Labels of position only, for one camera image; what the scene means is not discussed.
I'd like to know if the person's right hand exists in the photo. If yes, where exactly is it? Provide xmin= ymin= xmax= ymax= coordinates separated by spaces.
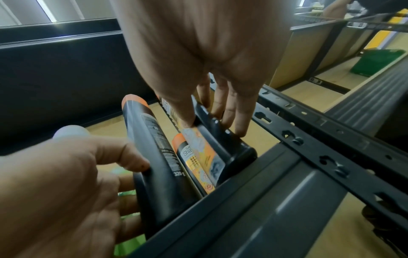
xmin=110 ymin=0 xmax=296 ymax=138

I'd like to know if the person's left hand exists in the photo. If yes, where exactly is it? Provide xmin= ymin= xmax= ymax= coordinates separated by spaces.
xmin=0 ymin=134 xmax=151 ymax=258

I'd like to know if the small green shampoo bottle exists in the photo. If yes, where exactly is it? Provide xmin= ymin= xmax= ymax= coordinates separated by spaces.
xmin=52 ymin=125 xmax=147 ymax=258

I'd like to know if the black orange-capped shampoo bottle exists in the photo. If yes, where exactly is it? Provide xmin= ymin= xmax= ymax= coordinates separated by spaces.
xmin=121 ymin=94 xmax=205 ymax=240
xmin=171 ymin=133 xmax=218 ymax=196
xmin=159 ymin=94 xmax=258 ymax=187

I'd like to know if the ceiling tube light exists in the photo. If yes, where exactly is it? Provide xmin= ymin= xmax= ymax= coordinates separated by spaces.
xmin=35 ymin=0 xmax=58 ymax=23

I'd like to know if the black strapped bag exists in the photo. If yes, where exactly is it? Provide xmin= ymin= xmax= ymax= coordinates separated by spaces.
xmin=361 ymin=205 xmax=408 ymax=256

